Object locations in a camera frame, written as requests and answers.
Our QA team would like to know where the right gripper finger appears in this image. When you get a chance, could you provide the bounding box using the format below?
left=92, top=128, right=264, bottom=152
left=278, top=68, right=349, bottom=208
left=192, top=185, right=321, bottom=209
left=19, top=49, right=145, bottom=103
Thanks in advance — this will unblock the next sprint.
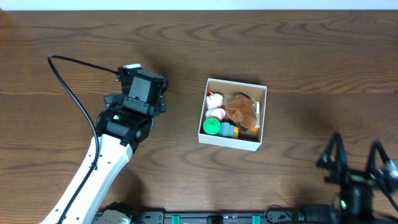
left=317, top=132, right=348, bottom=173
left=365, top=140, right=393, bottom=180

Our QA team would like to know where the pink white duck toy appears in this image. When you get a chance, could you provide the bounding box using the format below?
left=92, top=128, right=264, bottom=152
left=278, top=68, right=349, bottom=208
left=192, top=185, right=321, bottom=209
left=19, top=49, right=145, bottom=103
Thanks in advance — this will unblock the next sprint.
left=205, top=91, right=226, bottom=121

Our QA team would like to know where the green round plastic toy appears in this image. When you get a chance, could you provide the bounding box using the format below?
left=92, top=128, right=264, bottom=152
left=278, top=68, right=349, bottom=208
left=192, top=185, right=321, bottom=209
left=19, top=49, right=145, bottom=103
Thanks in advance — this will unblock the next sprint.
left=203, top=118, right=221, bottom=135

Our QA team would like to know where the yellow grey toy truck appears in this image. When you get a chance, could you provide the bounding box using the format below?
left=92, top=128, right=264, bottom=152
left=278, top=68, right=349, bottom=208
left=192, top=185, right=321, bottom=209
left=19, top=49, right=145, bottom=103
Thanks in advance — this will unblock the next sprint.
left=217, top=122, right=240, bottom=139

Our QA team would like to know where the brown plush toy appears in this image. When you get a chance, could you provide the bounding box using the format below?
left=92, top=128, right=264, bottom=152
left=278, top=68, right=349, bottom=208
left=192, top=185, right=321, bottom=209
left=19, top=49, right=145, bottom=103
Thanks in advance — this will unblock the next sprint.
left=225, top=94, right=257, bottom=131

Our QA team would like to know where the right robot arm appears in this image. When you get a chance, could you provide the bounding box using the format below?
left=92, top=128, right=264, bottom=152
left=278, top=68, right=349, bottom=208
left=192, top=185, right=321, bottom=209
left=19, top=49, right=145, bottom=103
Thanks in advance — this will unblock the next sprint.
left=303, top=132, right=397, bottom=223

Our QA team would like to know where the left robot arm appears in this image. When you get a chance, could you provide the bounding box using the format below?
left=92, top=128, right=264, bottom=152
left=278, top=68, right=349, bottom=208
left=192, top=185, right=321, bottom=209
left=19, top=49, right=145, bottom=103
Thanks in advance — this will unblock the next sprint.
left=43, top=64, right=169, bottom=223

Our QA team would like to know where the white cardboard box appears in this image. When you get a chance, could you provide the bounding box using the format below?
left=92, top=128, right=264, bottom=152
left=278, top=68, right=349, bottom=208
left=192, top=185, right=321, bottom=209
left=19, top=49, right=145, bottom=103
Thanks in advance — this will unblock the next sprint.
left=198, top=78, right=267, bottom=151

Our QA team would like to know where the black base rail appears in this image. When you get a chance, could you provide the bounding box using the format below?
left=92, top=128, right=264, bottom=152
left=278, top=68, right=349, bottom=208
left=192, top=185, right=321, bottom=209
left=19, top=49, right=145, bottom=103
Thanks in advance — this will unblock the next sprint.
left=93, top=202, right=335, bottom=224

